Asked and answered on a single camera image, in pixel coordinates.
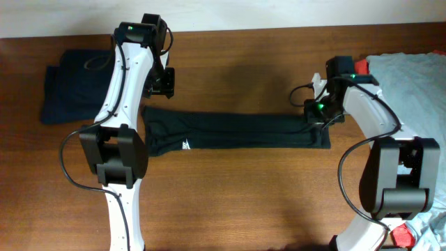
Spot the light blue t-shirt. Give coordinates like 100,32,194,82
365,52,446,251

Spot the dark green t-shirt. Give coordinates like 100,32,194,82
141,106,331,157

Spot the folded navy blue garment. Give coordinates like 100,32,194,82
40,50,114,125

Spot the red garment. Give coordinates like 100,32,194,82
354,50,446,249

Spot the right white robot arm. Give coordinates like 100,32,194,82
305,73,440,251

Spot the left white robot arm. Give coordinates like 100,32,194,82
79,16,175,250

